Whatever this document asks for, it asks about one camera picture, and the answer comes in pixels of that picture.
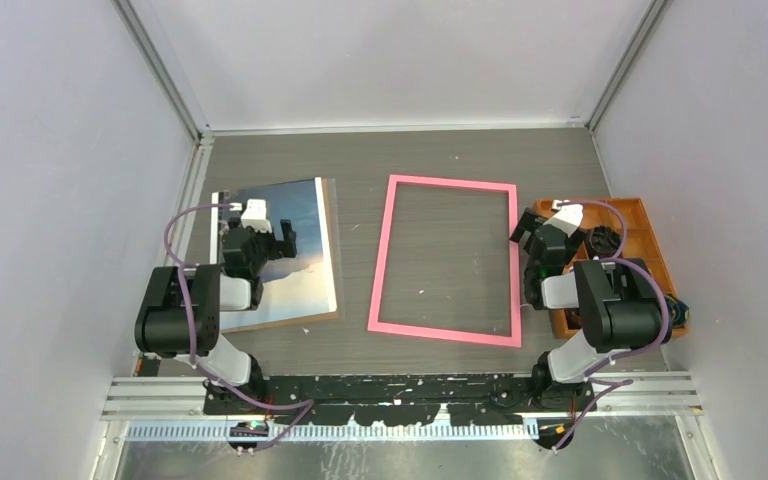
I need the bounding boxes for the pink wooden picture frame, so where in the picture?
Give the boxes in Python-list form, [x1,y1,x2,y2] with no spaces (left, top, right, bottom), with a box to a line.
[367,174,522,348]

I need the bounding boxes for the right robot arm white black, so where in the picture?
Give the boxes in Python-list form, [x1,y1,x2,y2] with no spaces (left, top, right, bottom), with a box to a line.
[509,201,672,411]

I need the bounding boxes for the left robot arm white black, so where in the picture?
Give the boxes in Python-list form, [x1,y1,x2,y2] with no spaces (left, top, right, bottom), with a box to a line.
[134,199,297,414]

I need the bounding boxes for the orange compartment tray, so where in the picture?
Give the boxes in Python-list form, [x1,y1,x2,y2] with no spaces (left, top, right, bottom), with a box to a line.
[549,198,678,340]

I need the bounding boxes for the blue yellow rolled item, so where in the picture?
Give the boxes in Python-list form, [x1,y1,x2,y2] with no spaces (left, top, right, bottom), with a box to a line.
[665,294,690,329]

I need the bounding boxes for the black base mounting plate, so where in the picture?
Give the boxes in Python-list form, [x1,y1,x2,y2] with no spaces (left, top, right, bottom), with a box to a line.
[202,373,594,427]

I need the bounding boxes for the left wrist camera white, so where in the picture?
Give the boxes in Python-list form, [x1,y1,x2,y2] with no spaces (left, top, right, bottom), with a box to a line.
[240,198,273,234]

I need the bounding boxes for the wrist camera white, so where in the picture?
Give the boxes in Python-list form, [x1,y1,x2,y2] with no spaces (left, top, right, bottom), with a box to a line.
[240,198,273,234]
[547,200,583,236]

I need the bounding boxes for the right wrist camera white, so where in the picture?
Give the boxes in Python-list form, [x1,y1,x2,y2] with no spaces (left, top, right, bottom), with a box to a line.
[547,200,583,236]

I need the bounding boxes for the aluminium front rail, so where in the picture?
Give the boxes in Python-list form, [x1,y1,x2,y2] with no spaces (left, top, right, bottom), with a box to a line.
[102,371,704,425]

